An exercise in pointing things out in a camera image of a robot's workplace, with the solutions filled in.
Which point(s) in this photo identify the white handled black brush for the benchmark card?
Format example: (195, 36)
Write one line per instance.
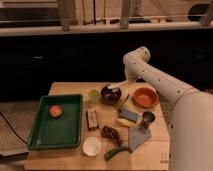
(116, 85)

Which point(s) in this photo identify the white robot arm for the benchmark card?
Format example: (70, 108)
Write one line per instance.
(191, 136)

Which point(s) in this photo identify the orange bowl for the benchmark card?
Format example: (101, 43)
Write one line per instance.
(145, 97)

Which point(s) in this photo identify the white bowl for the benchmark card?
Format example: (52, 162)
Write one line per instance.
(91, 146)

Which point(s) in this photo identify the light green cup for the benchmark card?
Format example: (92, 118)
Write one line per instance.
(94, 96)

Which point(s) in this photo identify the black pen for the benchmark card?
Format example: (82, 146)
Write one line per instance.
(126, 98)

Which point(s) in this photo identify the blue sponge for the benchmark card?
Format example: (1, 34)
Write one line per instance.
(127, 114)

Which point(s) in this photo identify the brown rectangular block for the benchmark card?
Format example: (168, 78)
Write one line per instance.
(92, 121)

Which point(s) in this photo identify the brown grape bunch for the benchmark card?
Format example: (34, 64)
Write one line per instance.
(113, 134)

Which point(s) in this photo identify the metal cup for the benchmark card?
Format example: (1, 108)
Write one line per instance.
(147, 119)

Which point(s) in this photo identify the orange fruit in tray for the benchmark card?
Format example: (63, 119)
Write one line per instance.
(55, 111)

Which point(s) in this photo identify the grey cloth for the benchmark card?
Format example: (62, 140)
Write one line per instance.
(137, 137)

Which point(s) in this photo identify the green cucumber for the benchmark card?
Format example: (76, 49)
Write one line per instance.
(110, 154)

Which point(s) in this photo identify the green plastic tray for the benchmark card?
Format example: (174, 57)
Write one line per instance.
(64, 131)

